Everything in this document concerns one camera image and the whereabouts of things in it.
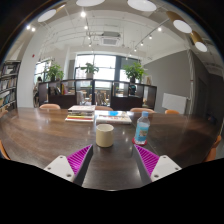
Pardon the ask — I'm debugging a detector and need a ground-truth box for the potted green plant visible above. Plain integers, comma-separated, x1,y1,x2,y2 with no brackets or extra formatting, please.
123,62,145,82
82,63,99,79
46,63,64,81

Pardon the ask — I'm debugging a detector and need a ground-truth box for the flat book with blue cover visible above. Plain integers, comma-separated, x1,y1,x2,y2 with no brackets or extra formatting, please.
96,111,132,124

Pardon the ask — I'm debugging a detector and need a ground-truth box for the dark low shelving unit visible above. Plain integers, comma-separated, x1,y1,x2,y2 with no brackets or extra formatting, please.
39,79,157,111

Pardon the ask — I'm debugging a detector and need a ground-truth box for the orange chair right side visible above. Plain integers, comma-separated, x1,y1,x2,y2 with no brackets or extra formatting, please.
205,136,221,162

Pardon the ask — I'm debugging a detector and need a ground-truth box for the left potted green plant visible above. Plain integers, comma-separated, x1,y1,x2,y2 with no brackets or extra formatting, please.
46,63,64,81

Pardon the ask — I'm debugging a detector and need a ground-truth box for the white board against wall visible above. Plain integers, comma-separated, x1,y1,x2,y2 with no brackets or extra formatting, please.
162,93,187,114

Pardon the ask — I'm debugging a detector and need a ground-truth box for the orange chair far middle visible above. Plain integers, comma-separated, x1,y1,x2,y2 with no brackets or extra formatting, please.
130,108,156,113

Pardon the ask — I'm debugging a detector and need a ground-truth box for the cream ceramic cup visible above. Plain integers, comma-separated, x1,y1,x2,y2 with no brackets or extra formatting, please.
96,124,114,147

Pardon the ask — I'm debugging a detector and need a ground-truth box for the stack of books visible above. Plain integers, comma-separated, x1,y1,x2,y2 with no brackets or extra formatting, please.
65,105,95,122

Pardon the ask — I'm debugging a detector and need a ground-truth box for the ceiling air conditioner unit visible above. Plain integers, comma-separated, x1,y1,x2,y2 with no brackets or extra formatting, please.
100,31,121,46

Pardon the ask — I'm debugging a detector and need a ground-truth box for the orange chair far right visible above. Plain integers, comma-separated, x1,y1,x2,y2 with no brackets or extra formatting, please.
165,109,180,115

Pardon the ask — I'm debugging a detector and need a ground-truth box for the middle potted green plant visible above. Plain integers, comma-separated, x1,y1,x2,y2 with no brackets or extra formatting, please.
82,63,99,79

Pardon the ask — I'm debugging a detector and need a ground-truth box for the orange chair left side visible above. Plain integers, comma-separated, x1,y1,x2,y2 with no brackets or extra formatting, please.
0,140,11,160

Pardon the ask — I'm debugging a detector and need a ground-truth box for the gold pendant lamp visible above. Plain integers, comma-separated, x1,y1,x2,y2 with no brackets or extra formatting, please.
166,11,192,34
190,31,207,52

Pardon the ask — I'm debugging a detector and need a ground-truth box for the round pendant lamp left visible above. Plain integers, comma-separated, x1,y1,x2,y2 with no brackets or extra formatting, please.
38,9,56,22

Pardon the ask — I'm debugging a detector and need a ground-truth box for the red round coaster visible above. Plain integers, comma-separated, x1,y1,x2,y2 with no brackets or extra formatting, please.
132,137,147,146

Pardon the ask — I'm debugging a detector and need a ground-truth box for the orange chair far left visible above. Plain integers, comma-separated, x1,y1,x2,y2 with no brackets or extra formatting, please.
39,104,61,109

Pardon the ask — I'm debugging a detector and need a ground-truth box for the round pendant lamp right centre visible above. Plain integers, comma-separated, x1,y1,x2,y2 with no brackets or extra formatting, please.
127,0,157,12

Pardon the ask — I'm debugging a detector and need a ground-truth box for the clear plastic water bottle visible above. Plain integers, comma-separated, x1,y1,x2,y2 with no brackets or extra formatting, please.
134,111,150,145

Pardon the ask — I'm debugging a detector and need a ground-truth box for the right potted green plant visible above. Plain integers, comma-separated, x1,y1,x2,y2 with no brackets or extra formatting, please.
123,62,145,82

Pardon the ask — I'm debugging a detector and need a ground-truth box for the bookshelf at left wall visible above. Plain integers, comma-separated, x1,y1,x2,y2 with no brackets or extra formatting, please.
0,60,21,112

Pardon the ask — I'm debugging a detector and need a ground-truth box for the round pendant lamp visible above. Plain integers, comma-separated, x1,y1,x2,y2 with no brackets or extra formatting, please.
38,9,56,22
127,0,157,12
76,0,105,7

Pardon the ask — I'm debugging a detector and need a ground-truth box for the gold pendant lamp upper right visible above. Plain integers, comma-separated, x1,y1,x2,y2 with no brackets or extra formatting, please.
166,11,192,34

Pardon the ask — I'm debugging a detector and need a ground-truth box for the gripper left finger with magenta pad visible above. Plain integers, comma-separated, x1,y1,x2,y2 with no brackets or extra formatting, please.
44,144,93,186

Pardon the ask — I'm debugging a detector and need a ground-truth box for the orange chair centre behind books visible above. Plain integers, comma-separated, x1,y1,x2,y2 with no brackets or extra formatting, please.
95,106,113,111

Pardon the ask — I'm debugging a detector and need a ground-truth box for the gold pendant lamp far right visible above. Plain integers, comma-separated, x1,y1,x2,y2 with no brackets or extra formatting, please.
190,31,207,52

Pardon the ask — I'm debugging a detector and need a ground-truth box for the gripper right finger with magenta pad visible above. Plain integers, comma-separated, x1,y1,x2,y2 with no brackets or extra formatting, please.
133,145,181,185

